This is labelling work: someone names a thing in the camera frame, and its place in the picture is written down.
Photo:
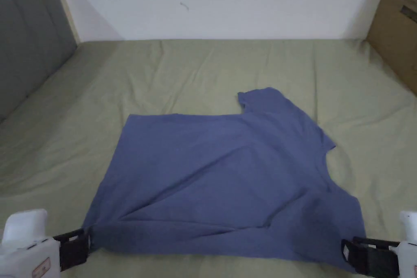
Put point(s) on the bed with pale green sheet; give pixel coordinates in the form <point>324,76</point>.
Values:
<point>202,69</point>

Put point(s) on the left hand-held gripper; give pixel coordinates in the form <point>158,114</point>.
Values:
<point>26,252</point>

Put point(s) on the grey padded headboard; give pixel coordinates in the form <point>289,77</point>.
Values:
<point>29,37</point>

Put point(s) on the blue shirt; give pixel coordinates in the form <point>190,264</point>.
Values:
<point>208,173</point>

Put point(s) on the brown cardboard carton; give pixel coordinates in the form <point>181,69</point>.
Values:
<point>395,30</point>

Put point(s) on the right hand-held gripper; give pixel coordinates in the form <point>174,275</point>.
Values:
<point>407,252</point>

